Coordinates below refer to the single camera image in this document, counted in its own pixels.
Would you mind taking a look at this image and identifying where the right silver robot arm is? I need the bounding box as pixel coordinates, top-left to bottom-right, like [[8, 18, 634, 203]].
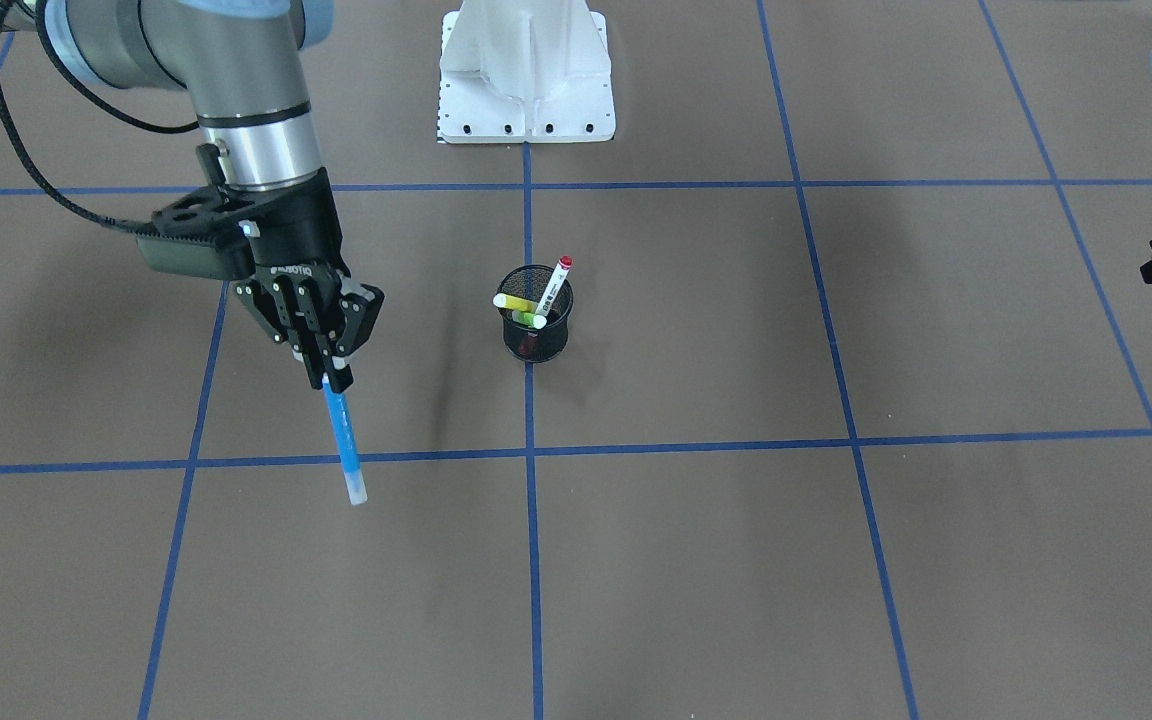
[[0, 1, 384, 393]]

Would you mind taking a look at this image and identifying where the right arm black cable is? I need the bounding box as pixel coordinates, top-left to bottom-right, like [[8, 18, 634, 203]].
[[0, 0, 200, 235]]

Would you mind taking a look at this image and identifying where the black mesh pen cup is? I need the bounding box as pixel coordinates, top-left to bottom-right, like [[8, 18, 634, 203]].
[[493, 265, 573, 364]]

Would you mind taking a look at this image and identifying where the blue marker pen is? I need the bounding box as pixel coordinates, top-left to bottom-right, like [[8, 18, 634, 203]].
[[323, 382, 369, 506]]

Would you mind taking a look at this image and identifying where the yellow highlighter pen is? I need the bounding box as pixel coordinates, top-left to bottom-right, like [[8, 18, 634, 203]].
[[492, 293, 539, 318]]

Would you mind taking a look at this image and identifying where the red capped white marker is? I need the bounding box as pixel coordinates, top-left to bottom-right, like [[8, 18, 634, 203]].
[[538, 255, 573, 316]]

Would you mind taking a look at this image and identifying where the green highlighter pen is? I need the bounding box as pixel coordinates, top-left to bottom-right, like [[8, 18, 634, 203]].
[[509, 310, 548, 331]]

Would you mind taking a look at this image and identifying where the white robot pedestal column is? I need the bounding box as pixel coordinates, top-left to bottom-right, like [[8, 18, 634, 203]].
[[435, 1, 617, 145]]

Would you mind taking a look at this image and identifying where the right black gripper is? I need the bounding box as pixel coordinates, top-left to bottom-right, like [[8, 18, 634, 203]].
[[220, 168, 385, 395]]

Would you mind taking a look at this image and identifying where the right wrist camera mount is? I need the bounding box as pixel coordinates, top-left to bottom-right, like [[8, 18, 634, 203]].
[[132, 185, 255, 281]]

